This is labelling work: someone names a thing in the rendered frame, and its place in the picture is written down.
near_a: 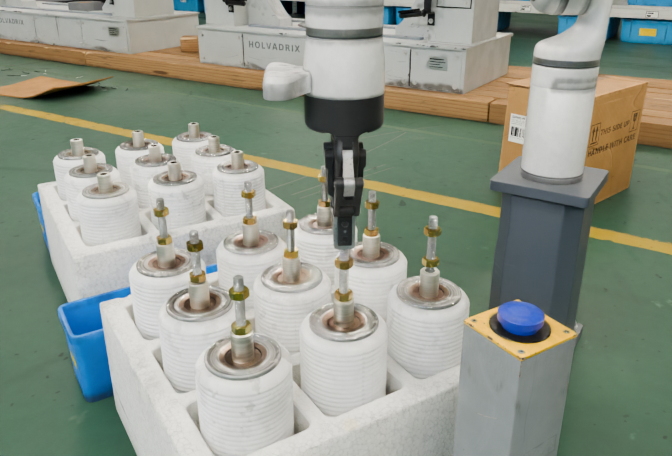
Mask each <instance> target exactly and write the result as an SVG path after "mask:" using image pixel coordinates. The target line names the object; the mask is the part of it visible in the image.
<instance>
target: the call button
mask: <svg viewBox="0 0 672 456"><path fill-rule="evenodd" d="M497 318H498V320H499V322H500V323H501V325H502V327H503V328H504V329H505V330H506V331H508V332H510V333H512V334H515V335H520V336H529V335H533V334H535V333H536V332H537V331H538V330H539V329H541V328H542V327H543V325H544V321H545V314H544V312H543V311H542V310H541V309H540V308H538V307H537V306H535V305H533V304H530V303H527V302H523V301H510V302H506V303H504V304H502V305H500V306H499V308H498V314H497Z"/></svg>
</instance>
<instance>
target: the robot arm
mask: <svg viewBox="0 0 672 456"><path fill-rule="evenodd" d="M530 2H531V4H532V6H533V7H534V8H535V9H536V10H537V11H539V12H541V13H544V14H548V15H578V17H577V20H576V22H575V23H574V25H573V26H571V27H570V28H569V29H567V30H566V31H564V32H562V33H560V34H558V35H556V36H553V37H550V38H547V39H544V40H542V41H540V42H538V43H537V44H536V46H535V48H534V54H533V63H532V72H531V81H530V90H529V99H528V108H527V116H526V125H525V134H524V143H523V151H522V159H521V168H520V174H521V175H522V176H523V177H524V178H526V179H528V180H530V181H534V182H537V183H542V184H548V185H571V184H575V183H578V182H580V181H581V180H582V177H583V170H584V164H585V157H586V152H587V145H588V139H589V132H590V125H591V119H592V112H593V106H594V99H595V93H596V86H597V79H598V72H599V65H600V59H601V54H602V51H603V48H604V44H605V40H606V34H607V29H608V23H609V18H610V13H611V9H612V4H613V0H530ZM383 4H384V0H305V29H306V40H305V51H304V63H303V66H295V65H291V64H287V63H280V62H272V63H270V64H269V65H268V66H267V67H266V69H265V73H264V78H263V98H264V99H265V100H268V101H286V100H291V99H294V98H296V97H299V96H302V95H304V116H305V124H306V126H307V127H308V128H309V129H311V130H313V131H315V132H318V133H323V134H324V133H330V140H331V142H323V156H324V161H325V167H326V184H327V190H328V194H329V195H330V197H331V201H330V206H331V212H332V214H333V245H334V248H335V249H337V250H344V249H353V248H354V247H355V216H359V214H360V211H361V210H360V206H361V199H362V192H363V187H364V180H363V169H364V168H365V166H366V149H363V141H359V136H360V135H361V134H363V133H365V132H368V133H370V132H373V131H376V130H378V129H379V128H380V127H381V126H382V125H383V122H384V91H385V54H384V46H383V36H382V35H383V17H384V5H383Z"/></svg>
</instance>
